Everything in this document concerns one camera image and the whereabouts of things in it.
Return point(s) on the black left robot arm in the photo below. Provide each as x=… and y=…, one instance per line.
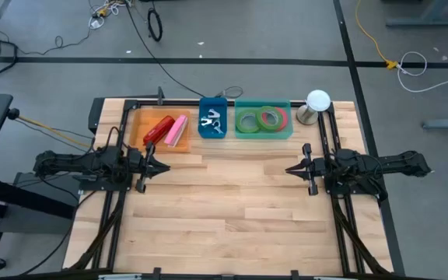
x=76, y=165

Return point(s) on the silver aluminium bracket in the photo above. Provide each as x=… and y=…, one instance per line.
x=119, y=277
x=331, y=278

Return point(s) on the silver staple remover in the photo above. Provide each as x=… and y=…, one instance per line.
x=219, y=130

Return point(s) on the blue plastic bin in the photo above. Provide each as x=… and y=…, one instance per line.
x=204, y=132

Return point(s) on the white dome silver lamp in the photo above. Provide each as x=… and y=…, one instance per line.
x=317, y=102

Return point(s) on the orange translucent plastic bin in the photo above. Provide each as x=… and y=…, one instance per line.
x=136, y=132

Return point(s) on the pink tape roll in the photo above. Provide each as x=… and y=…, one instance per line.
x=285, y=118

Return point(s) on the black round knob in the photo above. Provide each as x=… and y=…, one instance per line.
x=13, y=113

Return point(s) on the purple staple remover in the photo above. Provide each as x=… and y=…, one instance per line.
x=214, y=114

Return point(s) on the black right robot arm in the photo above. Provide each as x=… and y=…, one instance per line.
x=379, y=167

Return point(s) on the black camera box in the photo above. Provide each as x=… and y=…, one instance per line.
x=227, y=277

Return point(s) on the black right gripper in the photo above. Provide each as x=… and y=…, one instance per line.
x=317, y=169

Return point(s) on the pink eraser block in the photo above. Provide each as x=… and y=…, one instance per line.
x=176, y=130

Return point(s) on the red stapler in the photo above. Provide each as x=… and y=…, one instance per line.
x=158, y=130

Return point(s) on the green tape roll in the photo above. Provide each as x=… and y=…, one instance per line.
x=239, y=121
x=269, y=108

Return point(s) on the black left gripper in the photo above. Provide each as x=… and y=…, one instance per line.
x=136, y=167

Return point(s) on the black metal rig frame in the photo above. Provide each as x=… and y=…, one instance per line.
x=247, y=277

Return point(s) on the teal translucent plastic bin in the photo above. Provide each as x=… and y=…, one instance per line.
x=264, y=135

